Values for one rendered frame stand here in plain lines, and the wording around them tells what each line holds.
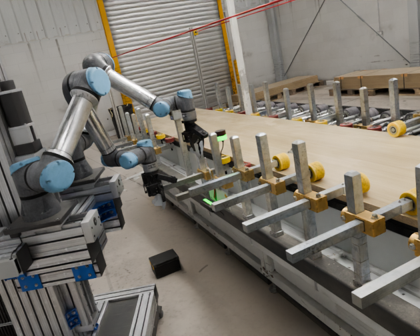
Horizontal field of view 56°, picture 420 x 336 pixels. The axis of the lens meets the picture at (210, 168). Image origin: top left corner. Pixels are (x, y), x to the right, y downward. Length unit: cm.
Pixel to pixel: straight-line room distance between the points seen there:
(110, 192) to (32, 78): 765
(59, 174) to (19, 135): 43
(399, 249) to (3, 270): 142
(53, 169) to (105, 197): 65
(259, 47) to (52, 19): 570
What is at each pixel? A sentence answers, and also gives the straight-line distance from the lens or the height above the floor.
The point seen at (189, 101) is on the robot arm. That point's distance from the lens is 202.
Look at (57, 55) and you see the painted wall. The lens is 973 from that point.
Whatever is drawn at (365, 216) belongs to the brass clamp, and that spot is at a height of 97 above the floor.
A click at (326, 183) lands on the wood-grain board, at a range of 173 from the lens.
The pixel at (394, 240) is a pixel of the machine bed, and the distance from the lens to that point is 156.
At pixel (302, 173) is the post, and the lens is 144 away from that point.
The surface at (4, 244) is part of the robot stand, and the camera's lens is 177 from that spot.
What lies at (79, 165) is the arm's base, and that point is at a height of 111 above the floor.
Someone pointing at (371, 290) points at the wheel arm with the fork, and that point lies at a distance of 98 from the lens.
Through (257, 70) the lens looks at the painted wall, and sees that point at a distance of 1203.
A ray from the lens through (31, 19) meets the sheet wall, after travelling 976.
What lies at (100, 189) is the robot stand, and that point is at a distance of 209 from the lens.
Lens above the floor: 153
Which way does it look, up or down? 16 degrees down
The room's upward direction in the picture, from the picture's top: 12 degrees counter-clockwise
